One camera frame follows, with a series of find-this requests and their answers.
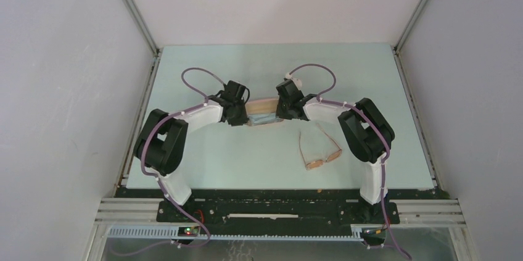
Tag pink glasses case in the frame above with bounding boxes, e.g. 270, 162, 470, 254
245, 97, 278, 116

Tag orange tinted sunglasses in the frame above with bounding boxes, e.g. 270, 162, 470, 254
298, 123, 343, 170

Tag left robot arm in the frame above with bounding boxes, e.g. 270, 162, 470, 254
133, 80, 250, 222

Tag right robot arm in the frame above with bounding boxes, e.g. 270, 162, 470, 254
276, 80, 395, 223

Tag left controller board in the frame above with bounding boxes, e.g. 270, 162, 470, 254
178, 226, 200, 237

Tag controller board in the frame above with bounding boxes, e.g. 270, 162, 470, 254
361, 228, 387, 239
178, 226, 200, 237

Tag right controller board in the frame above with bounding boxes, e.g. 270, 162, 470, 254
361, 228, 387, 239

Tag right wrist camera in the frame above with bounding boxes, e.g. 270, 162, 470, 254
284, 73, 303, 89

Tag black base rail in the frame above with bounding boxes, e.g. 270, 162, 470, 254
156, 189, 400, 236

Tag white cable duct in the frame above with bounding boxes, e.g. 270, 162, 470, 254
107, 225, 363, 241

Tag aluminium extrusion rail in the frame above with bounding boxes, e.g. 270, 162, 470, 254
393, 199, 466, 228

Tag left aluminium frame post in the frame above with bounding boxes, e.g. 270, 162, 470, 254
122, 0, 160, 57

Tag aluminium frame post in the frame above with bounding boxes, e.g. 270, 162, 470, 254
393, 0, 430, 54
122, 0, 160, 57

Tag right aluminium frame post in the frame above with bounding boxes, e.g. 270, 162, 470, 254
393, 0, 430, 54

